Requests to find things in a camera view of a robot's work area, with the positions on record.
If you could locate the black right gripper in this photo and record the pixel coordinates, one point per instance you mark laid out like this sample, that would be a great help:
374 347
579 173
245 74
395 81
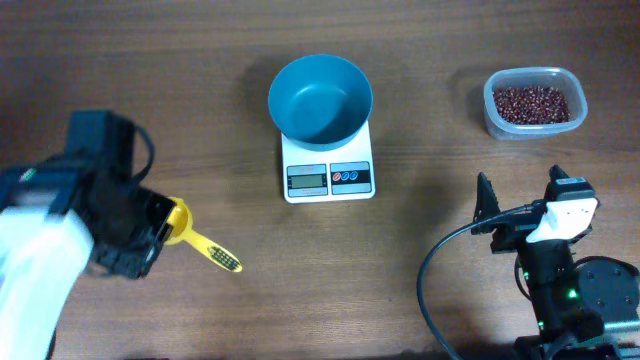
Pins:
513 235

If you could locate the yellow plastic measuring scoop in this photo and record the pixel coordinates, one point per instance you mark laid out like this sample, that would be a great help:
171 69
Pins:
181 221

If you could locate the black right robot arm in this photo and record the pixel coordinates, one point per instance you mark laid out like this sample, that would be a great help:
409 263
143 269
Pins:
581 306

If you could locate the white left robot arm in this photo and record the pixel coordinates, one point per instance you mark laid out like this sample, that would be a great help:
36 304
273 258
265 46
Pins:
83 206

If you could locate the white digital kitchen scale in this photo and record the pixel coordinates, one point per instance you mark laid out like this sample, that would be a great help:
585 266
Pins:
313 175

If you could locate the blue plastic bowl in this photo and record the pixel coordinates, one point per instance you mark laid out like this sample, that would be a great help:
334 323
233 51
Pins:
320 101

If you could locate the red adzuki beans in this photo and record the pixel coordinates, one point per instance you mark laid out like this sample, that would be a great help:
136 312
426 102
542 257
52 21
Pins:
532 105

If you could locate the clear plastic food container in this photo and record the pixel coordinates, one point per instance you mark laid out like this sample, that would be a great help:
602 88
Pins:
559 78

